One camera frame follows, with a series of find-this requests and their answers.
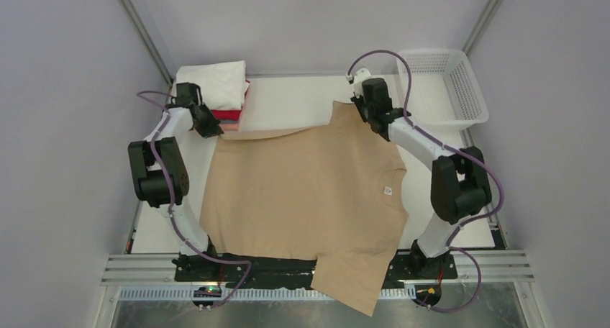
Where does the beige t-shirt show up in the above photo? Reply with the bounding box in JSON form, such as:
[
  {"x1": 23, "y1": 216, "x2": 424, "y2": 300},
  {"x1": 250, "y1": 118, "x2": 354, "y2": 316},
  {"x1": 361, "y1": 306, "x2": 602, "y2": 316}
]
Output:
[{"x1": 199, "y1": 101, "x2": 408, "y2": 316}]

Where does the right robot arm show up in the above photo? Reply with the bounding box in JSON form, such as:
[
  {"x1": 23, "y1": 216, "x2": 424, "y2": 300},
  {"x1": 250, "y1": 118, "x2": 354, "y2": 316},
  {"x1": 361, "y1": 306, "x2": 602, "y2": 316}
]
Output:
[{"x1": 348, "y1": 76, "x2": 492, "y2": 278}]

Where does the red folded t-shirt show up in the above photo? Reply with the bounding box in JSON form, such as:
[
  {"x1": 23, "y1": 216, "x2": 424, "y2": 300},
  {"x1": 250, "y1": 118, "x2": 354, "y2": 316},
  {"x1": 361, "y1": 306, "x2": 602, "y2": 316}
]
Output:
[{"x1": 211, "y1": 80, "x2": 250, "y2": 121}]

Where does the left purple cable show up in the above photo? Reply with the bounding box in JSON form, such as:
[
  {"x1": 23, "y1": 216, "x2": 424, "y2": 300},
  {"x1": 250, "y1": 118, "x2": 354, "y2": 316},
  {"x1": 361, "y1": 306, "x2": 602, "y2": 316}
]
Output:
[{"x1": 136, "y1": 90, "x2": 253, "y2": 310}]

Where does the white plastic basket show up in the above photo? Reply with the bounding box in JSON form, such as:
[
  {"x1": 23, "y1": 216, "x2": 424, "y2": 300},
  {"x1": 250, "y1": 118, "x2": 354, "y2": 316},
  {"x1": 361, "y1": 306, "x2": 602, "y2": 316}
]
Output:
[{"x1": 396, "y1": 49, "x2": 489, "y2": 132}]

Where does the pink folded t-shirt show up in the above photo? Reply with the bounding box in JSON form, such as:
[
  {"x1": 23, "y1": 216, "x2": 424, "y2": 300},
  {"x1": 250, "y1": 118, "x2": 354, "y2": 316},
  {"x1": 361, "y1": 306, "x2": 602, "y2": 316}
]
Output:
[{"x1": 220, "y1": 123, "x2": 240, "y2": 132}]

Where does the aluminium frame rail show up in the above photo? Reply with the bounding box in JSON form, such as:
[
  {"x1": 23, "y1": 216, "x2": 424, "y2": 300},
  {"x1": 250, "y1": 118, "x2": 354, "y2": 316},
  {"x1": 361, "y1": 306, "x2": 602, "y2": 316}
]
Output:
[{"x1": 101, "y1": 250, "x2": 534, "y2": 286}]

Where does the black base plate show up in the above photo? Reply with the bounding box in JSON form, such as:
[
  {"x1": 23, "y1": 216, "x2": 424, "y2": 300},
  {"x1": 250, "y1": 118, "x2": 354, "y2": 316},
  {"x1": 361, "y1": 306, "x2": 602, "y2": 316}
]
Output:
[{"x1": 171, "y1": 250, "x2": 458, "y2": 290}]

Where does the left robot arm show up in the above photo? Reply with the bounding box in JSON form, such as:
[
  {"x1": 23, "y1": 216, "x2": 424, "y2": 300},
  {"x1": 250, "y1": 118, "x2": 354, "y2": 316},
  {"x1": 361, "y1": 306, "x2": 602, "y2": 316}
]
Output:
[{"x1": 127, "y1": 83, "x2": 223, "y2": 281}]

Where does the white folded t-shirt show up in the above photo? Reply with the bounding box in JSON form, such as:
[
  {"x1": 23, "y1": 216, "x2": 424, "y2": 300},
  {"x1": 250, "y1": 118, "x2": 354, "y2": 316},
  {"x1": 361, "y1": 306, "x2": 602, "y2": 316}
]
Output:
[{"x1": 176, "y1": 60, "x2": 249, "y2": 111}]

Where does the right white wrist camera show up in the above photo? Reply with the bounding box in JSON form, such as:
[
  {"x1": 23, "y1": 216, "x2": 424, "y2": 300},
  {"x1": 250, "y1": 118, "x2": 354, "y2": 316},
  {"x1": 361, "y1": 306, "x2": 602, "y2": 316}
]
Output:
[{"x1": 346, "y1": 68, "x2": 373, "y2": 85}]

